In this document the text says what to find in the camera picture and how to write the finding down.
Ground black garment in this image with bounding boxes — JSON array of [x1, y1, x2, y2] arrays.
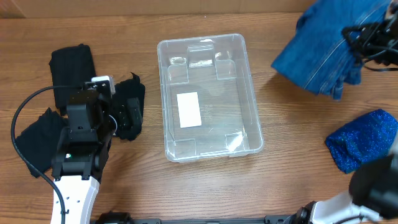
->
[[16, 108, 68, 173], [49, 43, 98, 116], [110, 73, 146, 141]]

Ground blue denim jeans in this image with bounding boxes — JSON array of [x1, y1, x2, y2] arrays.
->
[[271, 0, 390, 100]]

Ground sparkly blue garment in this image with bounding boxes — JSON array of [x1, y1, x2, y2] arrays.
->
[[325, 109, 397, 174]]

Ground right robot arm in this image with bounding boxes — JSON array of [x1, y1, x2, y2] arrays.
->
[[278, 11, 397, 223]]

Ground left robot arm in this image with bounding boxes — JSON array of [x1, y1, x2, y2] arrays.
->
[[51, 76, 142, 223]]

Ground white label in bin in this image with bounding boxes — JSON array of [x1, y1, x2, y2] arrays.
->
[[177, 92, 202, 128]]

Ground clear plastic storage bin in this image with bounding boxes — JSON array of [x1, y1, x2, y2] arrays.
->
[[157, 34, 264, 163]]

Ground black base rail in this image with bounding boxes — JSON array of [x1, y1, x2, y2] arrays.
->
[[90, 212, 295, 224]]

